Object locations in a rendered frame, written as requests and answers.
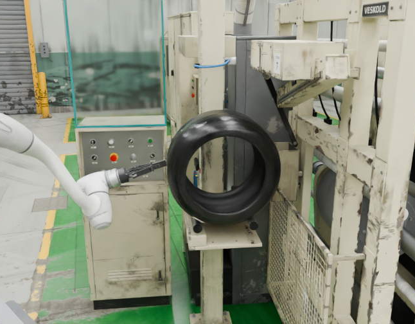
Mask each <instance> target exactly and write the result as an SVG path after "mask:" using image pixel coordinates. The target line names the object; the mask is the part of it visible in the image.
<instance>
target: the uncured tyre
mask: <svg viewBox="0 0 415 324"><path fill-rule="evenodd" d="M227 136H230V137H236V138H241V139H243V140H246V141H248V142H249V143H251V145H252V149H253V152H254V162H253V166H252V169H251V172H250V174H249V175H248V177H247V178H246V180H245V181H244V182H243V183H242V184H241V185H239V186H237V187H236V188H234V189H232V190H230V191H228V192H222V193H211V192H207V191H204V190H201V189H200V188H198V187H196V186H195V185H194V184H193V183H192V182H191V181H190V180H189V179H188V177H187V175H186V171H187V167H188V163H189V162H190V159H191V157H192V156H193V155H194V153H195V152H196V151H197V150H198V149H199V148H200V147H201V146H202V145H203V144H205V143H207V142H209V141H211V140H213V139H216V138H221V137H227ZM166 163H167V166H166V169H167V179H168V185H169V188H170V191H171V193H172V195H173V198H174V199H175V201H176V202H177V204H178V205H179V206H180V207H181V208H182V209H183V210H184V211H185V212H186V213H187V214H188V215H190V216H192V217H195V218H196V219H198V220H200V221H202V222H204V223H206V224H211V225H216V226H228V225H233V224H238V223H241V222H244V221H246V220H249V219H250V218H252V217H254V216H255V215H257V214H258V213H259V212H260V211H262V210H263V209H264V208H265V207H266V205H268V203H269V202H270V201H271V199H272V198H273V196H274V194H275V193H276V190H277V188H278V184H279V179H280V174H281V162H280V157H279V152H278V149H277V147H276V145H275V143H274V141H273V140H272V138H271V137H270V135H269V134H268V133H267V132H266V131H265V130H264V129H263V128H262V127H261V126H259V125H258V124H257V123H256V122H255V121H254V120H253V119H251V118H250V117H248V116H246V115H244V114H242V113H240V112H236V111H230V110H213V111H208V112H204V113H201V114H199V115H197V116H195V117H193V118H192V119H190V120H188V121H187V122H186V123H185V124H184V125H183V126H182V127H181V128H180V129H179V130H178V131H177V133H176V134H175V136H174V137H173V139H172V141H171V143H170V146H169V149H168V153H167V158H166Z"/></svg>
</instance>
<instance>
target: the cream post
mask: <svg viewBox="0 0 415 324"><path fill-rule="evenodd" d="M198 36H199V57H198V58H199V64H200V66H213V65H218V64H223V63H225V0H198ZM198 72H199V85H200V99H199V113H200V114H201V113H204V112H208V111H213V110H224V80H225V66H220V67H210V68H199V70H198ZM199 168H200V173H199V176H200V189H201V190H204V191H207V192H224V137H221V138H216V139H212V140H211V141H209V142H207V143H205V144H203V145H202V146H201V147H200V149H199ZM200 316H202V324H212V323H214V324H223V249H205V250H200Z"/></svg>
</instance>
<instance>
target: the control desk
mask: <svg viewBox="0 0 415 324"><path fill-rule="evenodd" d="M75 136H76V150H77V157H78V171H79V178H82V177H84V176H87V175H89V174H92V173H95V172H104V171H107V170H112V169H114V168H116V169H119V168H123V167H125V168H126V169H127V170H129V169H130V168H133V166H138V165H144V164H147V163H151V162H152V163H155V162H158V161H162V160H166V158H167V153H168V147H167V127H166V126H146V127H97V128H76V129H75ZM109 198H110V202H111V205H112V222H111V224H110V226H109V227H108V228H106V229H102V230H97V229H94V228H93V227H92V226H91V224H90V222H89V220H88V219H87V217H86V216H85V215H84V214H83V220H84V233H85V246H86V254H87V268H88V275H89V288H90V296H91V301H93V305H94V310H102V309H120V308H131V307H149V306H159V305H170V295H172V274H171V252H170V211H169V189H168V179H167V169H166V166H164V167H162V168H158V169H155V170H154V172H153V171H152V172H149V173H147V174H144V175H141V176H139V177H137V178H135V179H133V177H131V178H129V182H127V183H123V184H121V186H117V187H115V188H111V189H109Z"/></svg>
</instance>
